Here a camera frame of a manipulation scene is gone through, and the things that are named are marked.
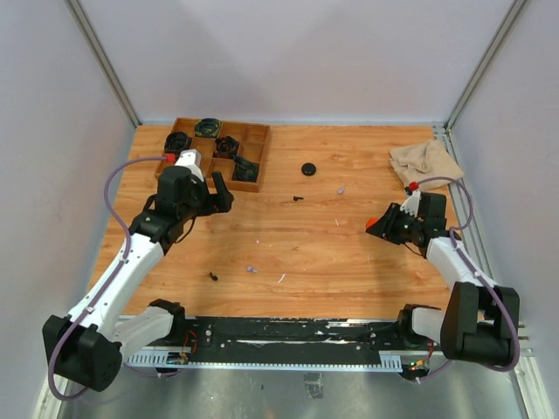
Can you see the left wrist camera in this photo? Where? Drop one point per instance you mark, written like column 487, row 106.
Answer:
column 191, row 159

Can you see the green yellow rolled sock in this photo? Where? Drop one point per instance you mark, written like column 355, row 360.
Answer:
column 208, row 128

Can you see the aluminium frame post right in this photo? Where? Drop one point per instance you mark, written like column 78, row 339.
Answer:
column 503, row 32

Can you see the black rolled sock left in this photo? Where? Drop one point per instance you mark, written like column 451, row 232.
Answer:
column 177, row 142

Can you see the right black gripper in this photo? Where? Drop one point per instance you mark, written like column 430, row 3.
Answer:
column 385, row 228

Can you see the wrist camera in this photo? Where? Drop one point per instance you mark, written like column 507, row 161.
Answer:
column 191, row 159
column 411, row 203

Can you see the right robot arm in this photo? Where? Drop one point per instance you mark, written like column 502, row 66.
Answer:
column 480, row 322

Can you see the aluminium frame post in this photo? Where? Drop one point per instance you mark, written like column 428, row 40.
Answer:
column 91, row 37
column 503, row 32

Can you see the wooden compartment tray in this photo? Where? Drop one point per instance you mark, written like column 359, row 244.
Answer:
column 254, row 143

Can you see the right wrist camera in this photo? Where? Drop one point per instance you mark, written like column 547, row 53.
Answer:
column 411, row 203

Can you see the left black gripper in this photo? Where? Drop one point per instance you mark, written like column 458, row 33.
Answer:
column 222, row 202

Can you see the black orange rolled sock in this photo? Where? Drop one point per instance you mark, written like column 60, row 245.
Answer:
column 225, row 147

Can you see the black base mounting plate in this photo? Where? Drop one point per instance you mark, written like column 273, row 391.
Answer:
column 285, row 344

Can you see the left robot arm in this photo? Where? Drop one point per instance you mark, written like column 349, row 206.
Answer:
column 89, row 345

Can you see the dark green rolled sock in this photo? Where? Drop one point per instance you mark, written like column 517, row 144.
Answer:
column 245, row 170

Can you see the orange earbud charging case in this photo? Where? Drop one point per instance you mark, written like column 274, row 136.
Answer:
column 371, row 222

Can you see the black round charging case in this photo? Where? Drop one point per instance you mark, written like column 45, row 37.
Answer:
column 308, row 169

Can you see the beige cloth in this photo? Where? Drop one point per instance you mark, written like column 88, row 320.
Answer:
column 426, row 163

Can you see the aluminium frame post left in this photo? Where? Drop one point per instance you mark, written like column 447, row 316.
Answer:
column 91, row 37

